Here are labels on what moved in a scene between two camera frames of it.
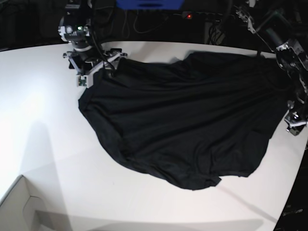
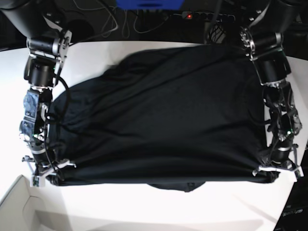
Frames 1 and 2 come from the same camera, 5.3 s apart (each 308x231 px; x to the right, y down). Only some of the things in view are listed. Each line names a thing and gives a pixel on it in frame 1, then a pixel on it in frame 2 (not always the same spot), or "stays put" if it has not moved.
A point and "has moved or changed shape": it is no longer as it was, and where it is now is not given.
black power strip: (207, 16) stays put
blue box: (149, 5) stays put
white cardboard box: (20, 211) stays put
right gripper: (296, 125) → (289, 166)
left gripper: (84, 63) → (38, 179)
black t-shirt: (205, 117) has moved or changed shape
